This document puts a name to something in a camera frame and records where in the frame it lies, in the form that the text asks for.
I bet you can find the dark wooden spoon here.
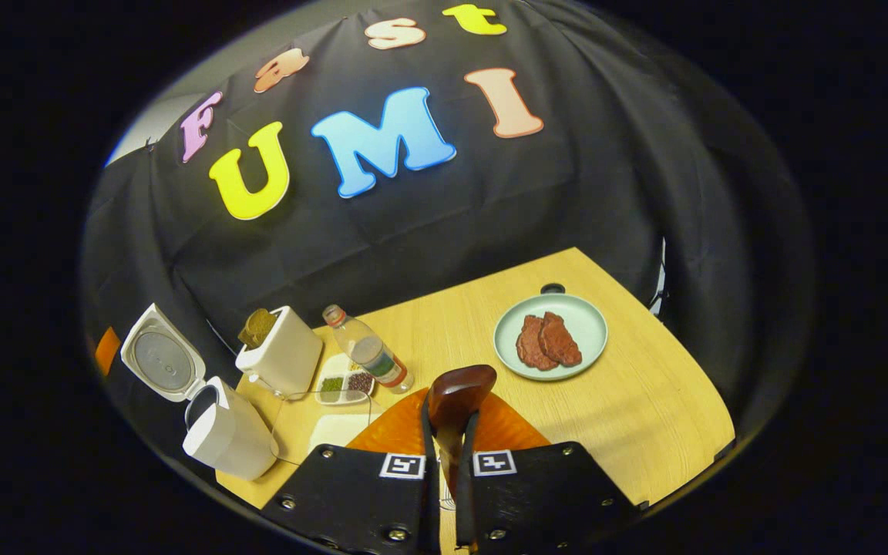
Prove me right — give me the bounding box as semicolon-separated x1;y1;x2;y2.
425;365;497;494

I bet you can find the brown bread slice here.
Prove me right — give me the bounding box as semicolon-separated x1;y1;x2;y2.
238;308;279;348

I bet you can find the brown meat slice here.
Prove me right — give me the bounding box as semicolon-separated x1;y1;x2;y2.
516;314;560;372
540;311;583;368

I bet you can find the clear plastic bottle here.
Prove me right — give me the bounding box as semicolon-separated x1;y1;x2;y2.
322;304;415;395

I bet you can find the pale green plate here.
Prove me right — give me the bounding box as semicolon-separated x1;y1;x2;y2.
493;293;609;382

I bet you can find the white rectangular rice tray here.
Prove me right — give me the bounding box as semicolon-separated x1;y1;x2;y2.
308;412;383;456

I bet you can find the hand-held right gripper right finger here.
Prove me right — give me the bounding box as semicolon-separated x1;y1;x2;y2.
456;393;649;555

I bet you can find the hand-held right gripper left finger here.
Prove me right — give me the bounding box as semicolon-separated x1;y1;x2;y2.
259;388;441;555

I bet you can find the white toaster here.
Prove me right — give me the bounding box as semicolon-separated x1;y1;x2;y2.
235;306;325;400

